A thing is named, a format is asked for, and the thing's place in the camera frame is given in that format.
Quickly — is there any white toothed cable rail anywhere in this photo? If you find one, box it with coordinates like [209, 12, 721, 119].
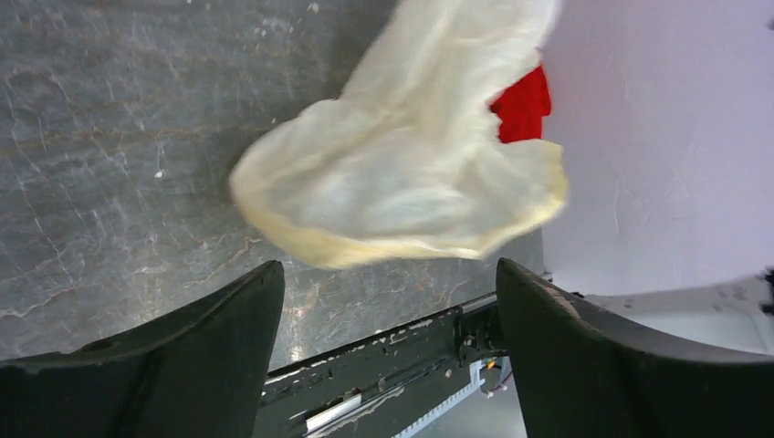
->
[393, 358, 501, 438]

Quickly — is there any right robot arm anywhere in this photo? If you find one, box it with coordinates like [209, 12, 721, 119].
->
[585, 274, 773, 355]

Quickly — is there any cream translucent plastic trash bag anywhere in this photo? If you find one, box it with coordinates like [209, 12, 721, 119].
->
[229, 1, 568, 269]

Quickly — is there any red cloth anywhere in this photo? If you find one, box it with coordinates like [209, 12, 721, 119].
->
[490, 65, 552, 144]

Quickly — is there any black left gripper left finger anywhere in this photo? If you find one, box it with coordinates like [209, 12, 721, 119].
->
[1, 261, 285, 437]

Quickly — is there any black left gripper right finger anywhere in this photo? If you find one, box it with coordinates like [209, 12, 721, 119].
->
[496, 258, 773, 437]

